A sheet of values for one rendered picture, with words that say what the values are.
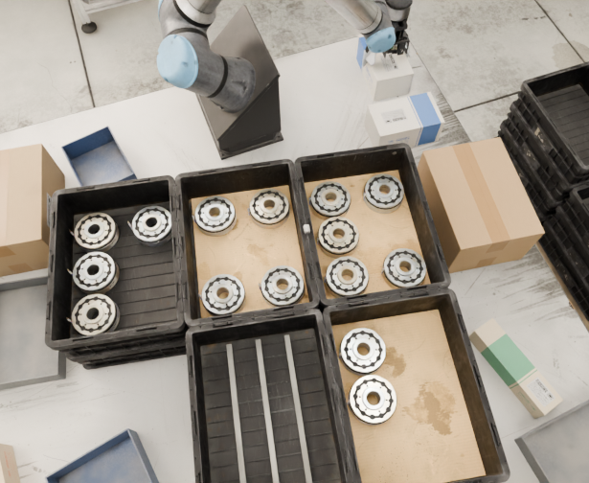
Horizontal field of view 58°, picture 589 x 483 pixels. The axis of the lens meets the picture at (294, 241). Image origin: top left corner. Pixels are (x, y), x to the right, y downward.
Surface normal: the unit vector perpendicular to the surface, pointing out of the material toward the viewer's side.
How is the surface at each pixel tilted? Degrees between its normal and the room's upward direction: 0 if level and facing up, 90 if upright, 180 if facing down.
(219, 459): 0
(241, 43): 44
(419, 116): 0
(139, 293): 0
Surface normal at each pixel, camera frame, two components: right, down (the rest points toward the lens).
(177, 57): -0.62, 0.04
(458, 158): -0.01, -0.44
